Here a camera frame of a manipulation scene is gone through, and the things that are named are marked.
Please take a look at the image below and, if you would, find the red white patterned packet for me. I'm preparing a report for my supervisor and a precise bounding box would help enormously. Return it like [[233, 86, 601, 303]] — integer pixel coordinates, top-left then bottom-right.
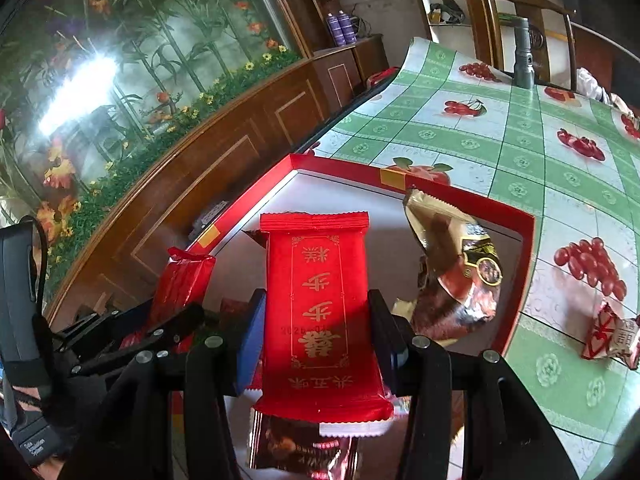
[[582, 301, 639, 370]]

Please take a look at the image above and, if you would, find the pink bear snack packet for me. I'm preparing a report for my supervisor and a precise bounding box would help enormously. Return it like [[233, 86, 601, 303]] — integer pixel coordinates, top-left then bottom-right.
[[319, 396, 411, 438]]

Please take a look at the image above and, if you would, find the white plastic bag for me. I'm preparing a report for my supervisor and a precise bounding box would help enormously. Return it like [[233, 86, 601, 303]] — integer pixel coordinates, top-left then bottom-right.
[[576, 67, 612, 105]]

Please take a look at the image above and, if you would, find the red shallow tray box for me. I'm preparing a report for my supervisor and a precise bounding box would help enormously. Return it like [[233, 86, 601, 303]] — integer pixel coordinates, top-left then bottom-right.
[[169, 153, 537, 480]]

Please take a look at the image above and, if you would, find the flower mural panel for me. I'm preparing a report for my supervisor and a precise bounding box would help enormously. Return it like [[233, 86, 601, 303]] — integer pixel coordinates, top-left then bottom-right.
[[1, 0, 299, 298]]

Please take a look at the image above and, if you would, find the dark brown candy packet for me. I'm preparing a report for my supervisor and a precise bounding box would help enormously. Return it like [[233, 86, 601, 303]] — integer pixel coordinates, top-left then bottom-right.
[[246, 408, 360, 479]]

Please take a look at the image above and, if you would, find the brown gold snack bag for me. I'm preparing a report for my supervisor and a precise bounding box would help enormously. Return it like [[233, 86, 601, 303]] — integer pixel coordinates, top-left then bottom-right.
[[392, 188, 503, 344]]

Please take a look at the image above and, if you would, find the long red snack packet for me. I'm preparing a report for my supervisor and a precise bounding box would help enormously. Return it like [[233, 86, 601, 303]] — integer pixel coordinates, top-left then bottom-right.
[[254, 211, 394, 424]]

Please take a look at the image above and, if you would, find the large red snack bar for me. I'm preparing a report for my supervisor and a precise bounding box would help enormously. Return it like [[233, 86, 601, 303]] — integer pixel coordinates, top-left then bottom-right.
[[119, 247, 216, 349]]

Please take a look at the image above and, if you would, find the wooden armchair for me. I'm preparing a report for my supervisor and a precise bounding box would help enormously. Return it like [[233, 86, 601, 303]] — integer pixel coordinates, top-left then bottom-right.
[[480, 0, 577, 92]]

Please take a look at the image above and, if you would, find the grey flashlight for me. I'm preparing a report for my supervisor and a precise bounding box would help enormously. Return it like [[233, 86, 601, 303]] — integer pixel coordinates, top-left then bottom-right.
[[512, 16, 535, 90]]

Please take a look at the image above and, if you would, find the green fruit tablecloth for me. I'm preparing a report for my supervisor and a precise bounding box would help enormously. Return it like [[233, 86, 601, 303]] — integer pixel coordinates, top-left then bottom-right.
[[304, 36, 640, 480]]

